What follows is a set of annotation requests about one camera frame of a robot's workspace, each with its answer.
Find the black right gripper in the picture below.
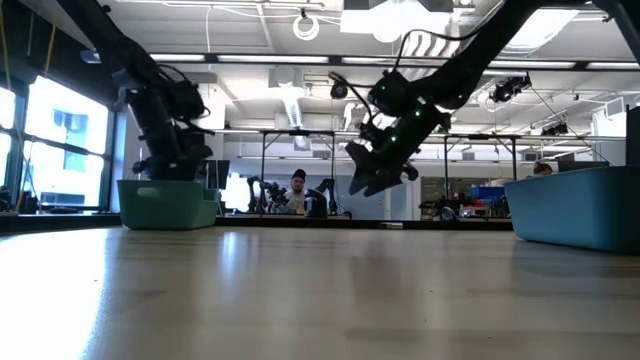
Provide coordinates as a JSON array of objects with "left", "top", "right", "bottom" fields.
[{"left": 344, "top": 99, "right": 452, "bottom": 198}]

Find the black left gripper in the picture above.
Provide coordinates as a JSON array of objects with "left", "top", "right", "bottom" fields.
[{"left": 132, "top": 127, "right": 215, "bottom": 182}]

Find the green plastic bin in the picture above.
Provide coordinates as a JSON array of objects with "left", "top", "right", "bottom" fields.
[{"left": 117, "top": 179, "right": 221, "bottom": 231}]

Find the blue plastic bin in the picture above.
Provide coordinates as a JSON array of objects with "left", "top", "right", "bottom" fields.
[{"left": 503, "top": 166, "right": 640, "bottom": 254}]

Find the pale grey door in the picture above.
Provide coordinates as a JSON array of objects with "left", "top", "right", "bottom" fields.
[{"left": 384, "top": 179, "right": 414, "bottom": 221}]

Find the black monitor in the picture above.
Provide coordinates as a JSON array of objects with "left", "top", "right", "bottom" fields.
[
  {"left": 207, "top": 159, "right": 231, "bottom": 191},
  {"left": 557, "top": 159, "right": 611, "bottom": 174}
]

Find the black cylindrical device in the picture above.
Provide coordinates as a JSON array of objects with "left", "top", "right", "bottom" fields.
[{"left": 303, "top": 188, "right": 330, "bottom": 219}]

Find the large bright window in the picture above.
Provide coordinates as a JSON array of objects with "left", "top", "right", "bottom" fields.
[{"left": 0, "top": 74, "right": 114, "bottom": 207}]

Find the blue storage bin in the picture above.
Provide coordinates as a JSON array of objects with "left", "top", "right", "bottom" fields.
[{"left": 469, "top": 186, "right": 506, "bottom": 201}]

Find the long linear ceiling light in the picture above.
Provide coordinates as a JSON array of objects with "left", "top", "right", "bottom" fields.
[{"left": 79, "top": 49, "right": 640, "bottom": 72}]

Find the white ceiling light panel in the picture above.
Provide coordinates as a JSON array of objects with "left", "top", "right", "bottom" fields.
[{"left": 339, "top": 0, "right": 454, "bottom": 44}]

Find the black upright panel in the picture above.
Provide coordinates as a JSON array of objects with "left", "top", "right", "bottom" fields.
[{"left": 625, "top": 105, "right": 640, "bottom": 168}]

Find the black metal rig frame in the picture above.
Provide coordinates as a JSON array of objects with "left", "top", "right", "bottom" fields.
[{"left": 197, "top": 127, "right": 524, "bottom": 201}]

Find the black aluminium table frame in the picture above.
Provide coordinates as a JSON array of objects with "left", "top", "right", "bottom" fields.
[{"left": 0, "top": 213, "right": 514, "bottom": 234}]

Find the white hanging duct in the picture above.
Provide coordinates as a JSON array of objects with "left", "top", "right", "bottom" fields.
[{"left": 267, "top": 67, "right": 306, "bottom": 129}]

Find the white coiled cable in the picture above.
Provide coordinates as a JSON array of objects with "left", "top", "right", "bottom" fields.
[{"left": 292, "top": 14, "right": 321, "bottom": 42}]

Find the silver ventilation duct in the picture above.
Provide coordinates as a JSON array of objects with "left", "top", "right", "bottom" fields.
[{"left": 469, "top": 0, "right": 581, "bottom": 106}]

